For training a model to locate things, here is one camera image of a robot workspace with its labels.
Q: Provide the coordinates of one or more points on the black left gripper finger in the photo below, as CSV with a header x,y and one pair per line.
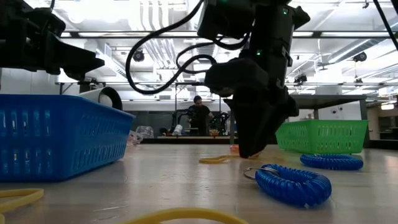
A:
x,y
77,62

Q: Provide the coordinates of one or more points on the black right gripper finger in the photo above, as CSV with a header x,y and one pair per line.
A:
x,y
252,130

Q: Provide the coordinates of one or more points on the orange coil wristband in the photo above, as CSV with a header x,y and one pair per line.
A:
x,y
234,148

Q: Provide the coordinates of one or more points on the yellow rubber band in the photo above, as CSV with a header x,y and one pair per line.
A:
x,y
186,213
38,194
214,159

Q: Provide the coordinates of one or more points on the green plastic basket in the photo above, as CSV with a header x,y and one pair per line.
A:
x,y
323,124

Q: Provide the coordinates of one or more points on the blue coil wristband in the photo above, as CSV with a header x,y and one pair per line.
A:
x,y
332,162
295,186

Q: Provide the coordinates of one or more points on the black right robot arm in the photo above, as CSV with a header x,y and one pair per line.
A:
x,y
273,31

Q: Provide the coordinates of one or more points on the blue plastic basket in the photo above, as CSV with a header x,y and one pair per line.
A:
x,y
62,102

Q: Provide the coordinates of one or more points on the grey perforated metal shelf riser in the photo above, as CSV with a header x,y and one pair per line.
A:
x,y
326,101

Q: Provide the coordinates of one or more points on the person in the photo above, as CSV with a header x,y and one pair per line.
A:
x,y
199,115

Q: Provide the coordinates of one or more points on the black ceiling spotlight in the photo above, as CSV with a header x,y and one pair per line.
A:
x,y
138,56
360,56

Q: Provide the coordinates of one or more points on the clear plastic bag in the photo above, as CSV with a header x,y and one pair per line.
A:
x,y
144,132

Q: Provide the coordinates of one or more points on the black ceiling camera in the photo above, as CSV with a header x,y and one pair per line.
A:
x,y
300,78

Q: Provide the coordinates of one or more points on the white cylindrical camera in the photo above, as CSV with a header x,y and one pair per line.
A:
x,y
93,95

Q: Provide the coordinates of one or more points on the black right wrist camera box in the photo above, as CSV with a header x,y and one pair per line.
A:
x,y
236,76

